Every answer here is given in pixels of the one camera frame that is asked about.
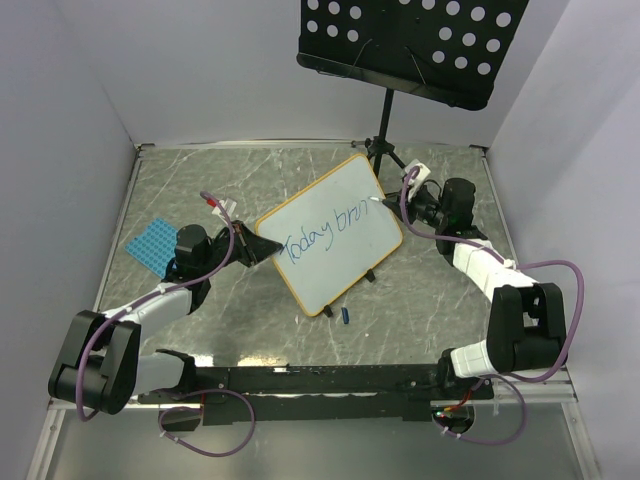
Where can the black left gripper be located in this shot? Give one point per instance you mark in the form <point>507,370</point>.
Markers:
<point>252,248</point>

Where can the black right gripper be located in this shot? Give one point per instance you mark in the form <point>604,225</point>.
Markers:
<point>393,202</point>

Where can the yellow framed whiteboard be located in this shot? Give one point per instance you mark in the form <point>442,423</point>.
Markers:
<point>331,233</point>

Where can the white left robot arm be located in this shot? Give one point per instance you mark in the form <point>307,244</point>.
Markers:
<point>100,367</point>

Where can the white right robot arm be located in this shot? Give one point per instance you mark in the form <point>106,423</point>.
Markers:
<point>526,334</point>

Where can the black whiteboard clip foot right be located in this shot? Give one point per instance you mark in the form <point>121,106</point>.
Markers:
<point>370,275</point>

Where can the blue studded building plate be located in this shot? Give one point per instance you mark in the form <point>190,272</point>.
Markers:
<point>154,247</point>

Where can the black perforated music stand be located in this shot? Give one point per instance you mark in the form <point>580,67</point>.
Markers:
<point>449,52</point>

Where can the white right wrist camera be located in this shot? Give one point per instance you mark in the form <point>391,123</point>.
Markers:
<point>416,174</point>

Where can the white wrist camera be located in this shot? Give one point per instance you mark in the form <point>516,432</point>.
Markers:
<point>226,204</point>
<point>416,174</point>

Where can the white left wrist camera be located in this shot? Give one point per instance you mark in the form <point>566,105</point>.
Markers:
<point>226,204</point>

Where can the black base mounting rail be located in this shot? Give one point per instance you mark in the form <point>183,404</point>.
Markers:
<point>405,391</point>

